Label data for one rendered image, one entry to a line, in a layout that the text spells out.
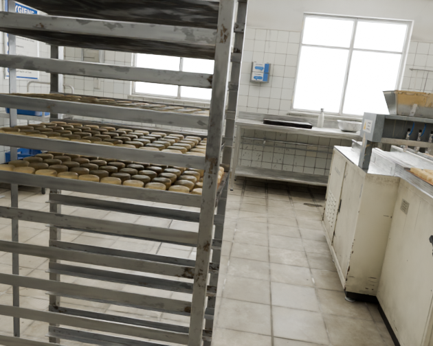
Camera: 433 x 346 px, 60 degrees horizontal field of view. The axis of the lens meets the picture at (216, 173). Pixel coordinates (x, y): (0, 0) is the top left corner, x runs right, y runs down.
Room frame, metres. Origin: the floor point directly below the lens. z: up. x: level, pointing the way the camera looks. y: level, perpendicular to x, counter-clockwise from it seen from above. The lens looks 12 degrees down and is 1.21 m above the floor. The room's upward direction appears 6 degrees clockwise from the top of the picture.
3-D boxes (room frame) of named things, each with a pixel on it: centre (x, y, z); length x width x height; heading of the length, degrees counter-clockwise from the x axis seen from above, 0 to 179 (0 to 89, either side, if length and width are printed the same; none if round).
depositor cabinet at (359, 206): (2.72, -1.30, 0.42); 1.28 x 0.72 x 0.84; 172
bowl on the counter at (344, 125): (4.86, -1.64, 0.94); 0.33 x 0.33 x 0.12
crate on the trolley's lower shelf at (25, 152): (4.09, 2.03, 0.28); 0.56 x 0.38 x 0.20; 2
